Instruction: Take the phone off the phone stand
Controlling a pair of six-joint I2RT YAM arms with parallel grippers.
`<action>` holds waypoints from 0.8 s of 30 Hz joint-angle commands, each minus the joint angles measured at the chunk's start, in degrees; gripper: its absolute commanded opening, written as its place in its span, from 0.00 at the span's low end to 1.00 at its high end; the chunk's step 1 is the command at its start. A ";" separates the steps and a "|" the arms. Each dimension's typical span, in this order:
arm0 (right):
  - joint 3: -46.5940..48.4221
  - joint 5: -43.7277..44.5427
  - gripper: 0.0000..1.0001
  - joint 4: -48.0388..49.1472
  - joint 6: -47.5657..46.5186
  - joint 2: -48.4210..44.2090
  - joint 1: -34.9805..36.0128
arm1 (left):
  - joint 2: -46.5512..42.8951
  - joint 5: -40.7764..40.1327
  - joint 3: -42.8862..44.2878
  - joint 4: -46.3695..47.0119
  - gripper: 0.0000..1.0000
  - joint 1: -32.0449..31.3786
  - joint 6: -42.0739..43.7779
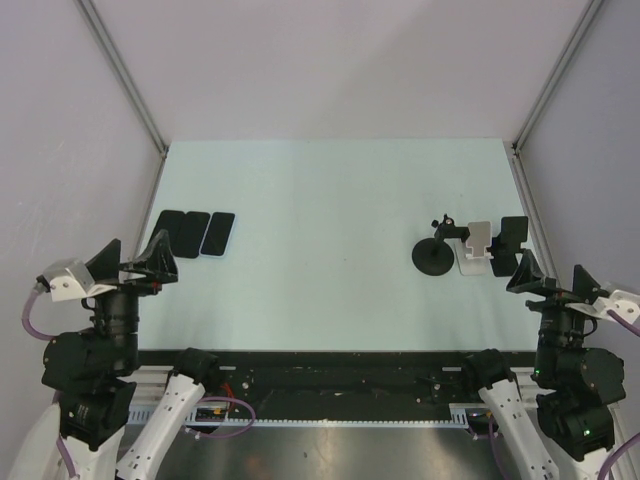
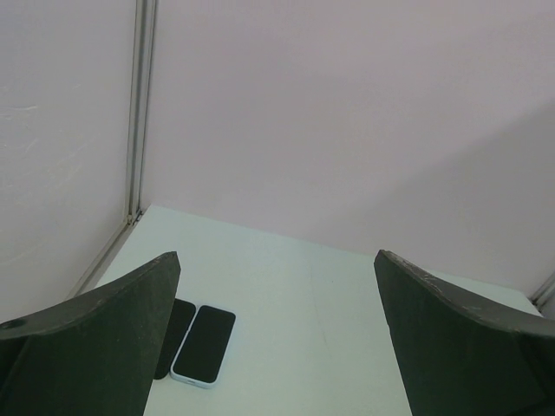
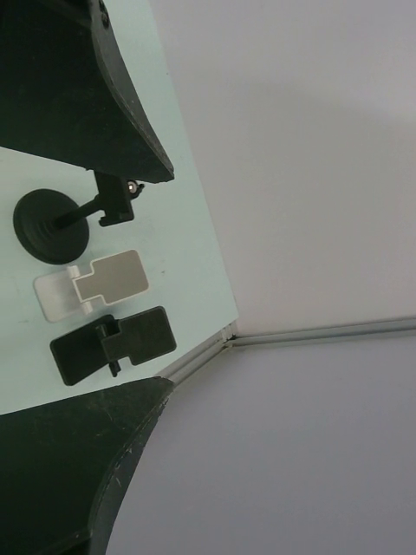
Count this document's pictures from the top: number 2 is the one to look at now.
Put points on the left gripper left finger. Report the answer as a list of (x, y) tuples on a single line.
[(94, 354)]

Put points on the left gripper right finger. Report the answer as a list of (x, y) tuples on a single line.
[(460, 353)]

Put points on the black phone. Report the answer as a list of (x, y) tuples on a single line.
[(180, 320)]

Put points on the phone with light blue case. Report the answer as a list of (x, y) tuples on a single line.
[(203, 349)]

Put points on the right aluminium frame post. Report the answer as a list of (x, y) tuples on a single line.
[(544, 293)]

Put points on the aluminium frame post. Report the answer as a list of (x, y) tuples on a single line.
[(544, 293), (144, 42)]

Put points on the left aluminium frame post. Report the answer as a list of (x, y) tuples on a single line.
[(144, 42)]

